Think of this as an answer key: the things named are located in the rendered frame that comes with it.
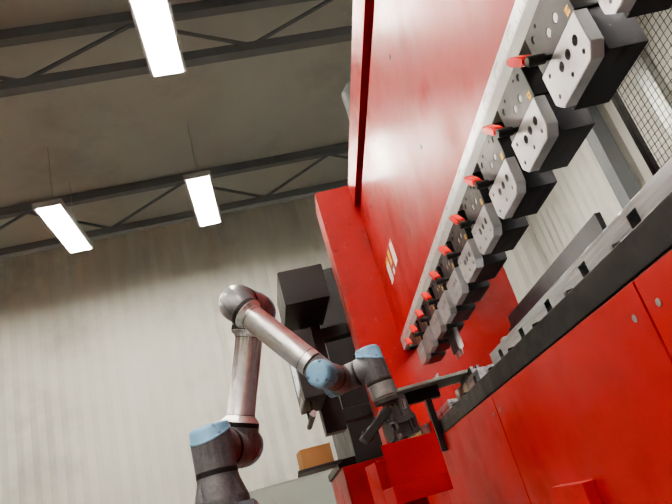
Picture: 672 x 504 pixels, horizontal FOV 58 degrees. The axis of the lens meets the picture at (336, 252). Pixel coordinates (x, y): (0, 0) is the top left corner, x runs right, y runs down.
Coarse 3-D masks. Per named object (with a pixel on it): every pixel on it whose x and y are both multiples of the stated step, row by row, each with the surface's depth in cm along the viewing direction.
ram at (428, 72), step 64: (384, 0) 186; (448, 0) 136; (512, 0) 107; (384, 64) 205; (448, 64) 146; (384, 128) 228; (448, 128) 157; (384, 192) 257; (448, 192) 170; (384, 256) 293
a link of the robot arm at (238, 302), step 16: (240, 288) 184; (224, 304) 181; (240, 304) 178; (256, 304) 180; (240, 320) 178; (256, 320) 175; (272, 320) 175; (256, 336) 176; (272, 336) 172; (288, 336) 171; (288, 352) 169; (304, 352) 167; (304, 368) 166; (320, 368) 162; (336, 368) 165; (320, 384) 161; (336, 384) 165
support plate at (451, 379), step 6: (456, 372) 205; (462, 372) 205; (438, 378) 204; (444, 378) 204; (450, 378) 207; (456, 378) 210; (414, 384) 203; (420, 384) 203; (426, 384) 205; (432, 384) 208; (438, 384) 212; (444, 384) 216; (450, 384) 219; (402, 390) 203; (408, 390) 206
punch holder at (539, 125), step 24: (528, 72) 110; (504, 96) 120; (504, 120) 122; (528, 120) 111; (552, 120) 106; (576, 120) 106; (528, 144) 114; (552, 144) 109; (576, 144) 111; (528, 168) 116; (552, 168) 118
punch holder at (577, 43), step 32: (544, 0) 97; (576, 0) 90; (544, 32) 99; (576, 32) 90; (608, 32) 88; (640, 32) 88; (544, 64) 102; (576, 64) 92; (608, 64) 90; (576, 96) 96; (608, 96) 99
